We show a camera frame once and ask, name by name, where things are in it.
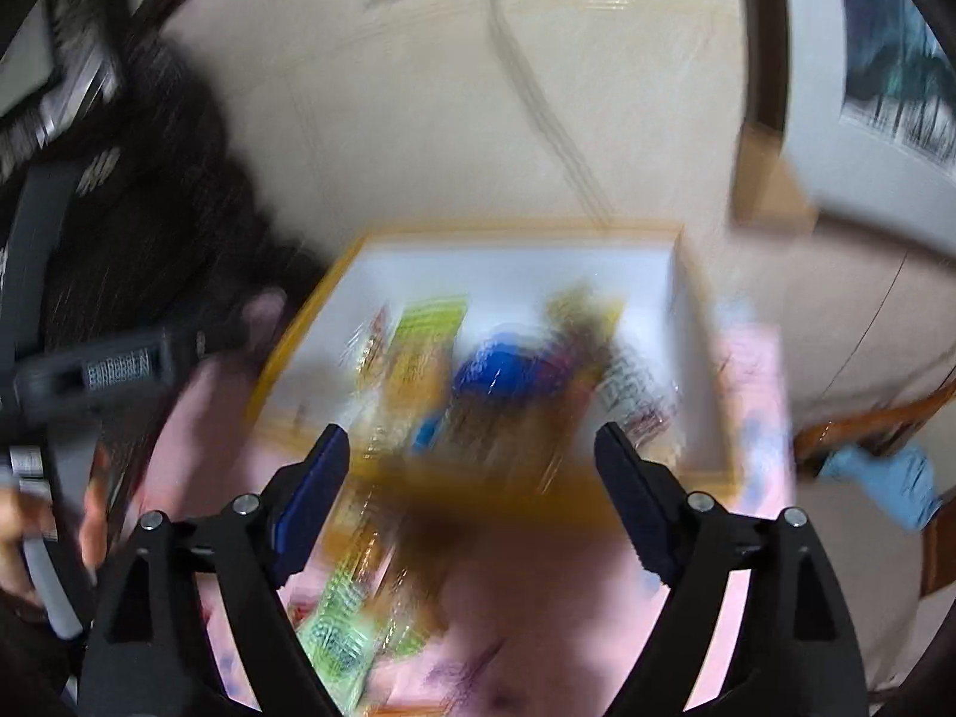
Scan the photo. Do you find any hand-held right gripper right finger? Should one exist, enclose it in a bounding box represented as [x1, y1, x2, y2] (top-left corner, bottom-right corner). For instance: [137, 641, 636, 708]
[593, 422, 871, 717]

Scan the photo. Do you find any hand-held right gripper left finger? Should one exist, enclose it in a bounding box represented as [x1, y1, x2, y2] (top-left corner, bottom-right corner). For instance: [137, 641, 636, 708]
[78, 424, 352, 717]

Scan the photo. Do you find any kraft paper nut packet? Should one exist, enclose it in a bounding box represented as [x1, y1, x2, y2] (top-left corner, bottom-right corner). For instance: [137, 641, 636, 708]
[351, 396, 606, 614]

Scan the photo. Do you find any green bean snack packet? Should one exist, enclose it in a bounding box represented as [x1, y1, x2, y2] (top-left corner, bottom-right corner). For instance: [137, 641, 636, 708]
[293, 538, 384, 697]

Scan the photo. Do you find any blue snack packet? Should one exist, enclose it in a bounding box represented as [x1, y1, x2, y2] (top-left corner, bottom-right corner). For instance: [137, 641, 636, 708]
[413, 335, 570, 458]

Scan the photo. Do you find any yellow cardboard box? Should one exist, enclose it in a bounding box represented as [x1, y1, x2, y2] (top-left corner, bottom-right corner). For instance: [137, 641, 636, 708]
[243, 218, 744, 533]

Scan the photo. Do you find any person's left hand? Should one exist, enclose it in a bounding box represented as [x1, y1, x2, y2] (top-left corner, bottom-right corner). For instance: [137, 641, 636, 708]
[0, 463, 113, 602]

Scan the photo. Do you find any pink floral tablecloth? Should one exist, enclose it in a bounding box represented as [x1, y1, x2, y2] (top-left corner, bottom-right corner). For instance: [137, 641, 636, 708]
[142, 321, 796, 717]

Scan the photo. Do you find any dark carved wooden furniture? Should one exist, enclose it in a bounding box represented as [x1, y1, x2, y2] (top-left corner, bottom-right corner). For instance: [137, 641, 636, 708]
[0, 0, 331, 464]

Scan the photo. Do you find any wooden armchair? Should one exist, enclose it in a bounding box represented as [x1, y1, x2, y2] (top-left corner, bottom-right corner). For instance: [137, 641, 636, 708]
[790, 373, 956, 692]

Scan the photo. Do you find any blue cloth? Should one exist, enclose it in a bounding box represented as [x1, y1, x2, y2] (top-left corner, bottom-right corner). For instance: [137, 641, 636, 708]
[817, 444, 943, 536]

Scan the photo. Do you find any cardboard corner protector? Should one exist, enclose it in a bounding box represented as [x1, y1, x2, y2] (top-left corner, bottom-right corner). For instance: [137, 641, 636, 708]
[728, 123, 820, 237]

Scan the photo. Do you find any large framed ink painting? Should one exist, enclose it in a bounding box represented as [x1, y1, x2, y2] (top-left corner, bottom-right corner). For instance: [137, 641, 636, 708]
[736, 0, 956, 279]

